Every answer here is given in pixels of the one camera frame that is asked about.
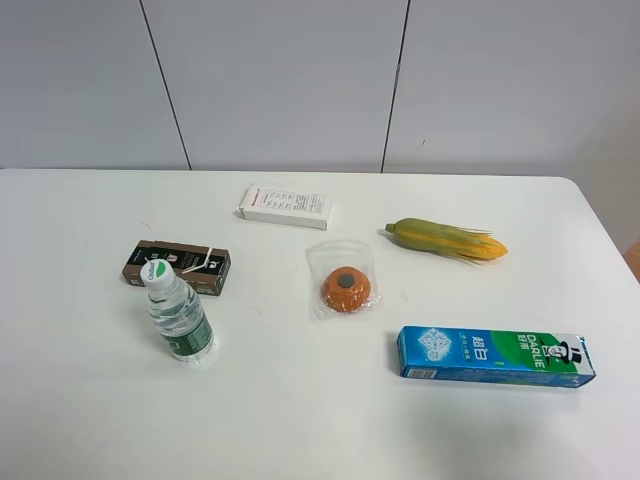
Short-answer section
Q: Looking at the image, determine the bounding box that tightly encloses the orange pastry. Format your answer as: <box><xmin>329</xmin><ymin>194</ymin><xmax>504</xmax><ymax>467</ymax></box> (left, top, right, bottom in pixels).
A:
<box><xmin>306</xmin><ymin>240</ymin><xmax>381</xmax><ymax>321</ymax></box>

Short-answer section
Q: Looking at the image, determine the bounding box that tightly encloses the white cardboard box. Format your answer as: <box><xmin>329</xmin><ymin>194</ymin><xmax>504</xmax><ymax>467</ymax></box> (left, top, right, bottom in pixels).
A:
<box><xmin>238</xmin><ymin>185</ymin><xmax>332</xmax><ymax>230</ymax></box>

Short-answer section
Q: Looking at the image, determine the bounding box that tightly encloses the toy corn cob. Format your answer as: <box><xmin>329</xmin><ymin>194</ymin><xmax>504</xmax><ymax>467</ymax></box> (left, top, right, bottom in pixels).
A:
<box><xmin>384</xmin><ymin>218</ymin><xmax>508</xmax><ymax>263</ymax></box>

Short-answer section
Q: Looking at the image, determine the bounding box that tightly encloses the brown coffee capsule box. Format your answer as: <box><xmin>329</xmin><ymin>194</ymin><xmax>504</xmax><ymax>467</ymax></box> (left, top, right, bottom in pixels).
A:
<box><xmin>122</xmin><ymin>240</ymin><xmax>231</xmax><ymax>296</ymax></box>

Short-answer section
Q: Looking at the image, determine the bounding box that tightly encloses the clear water bottle green label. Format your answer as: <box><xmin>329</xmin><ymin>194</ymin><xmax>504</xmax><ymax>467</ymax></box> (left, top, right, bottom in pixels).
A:
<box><xmin>140</xmin><ymin>259</ymin><xmax>214</xmax><ymax>364</ymax></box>

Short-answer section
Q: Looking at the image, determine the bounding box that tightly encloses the blue Darlie toothpaste box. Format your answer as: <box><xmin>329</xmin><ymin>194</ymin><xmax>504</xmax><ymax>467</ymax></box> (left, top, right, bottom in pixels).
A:
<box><xmin>396</xmin><ymin>326</ymin><xmax>596</xmax><ymax>388</ymax></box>

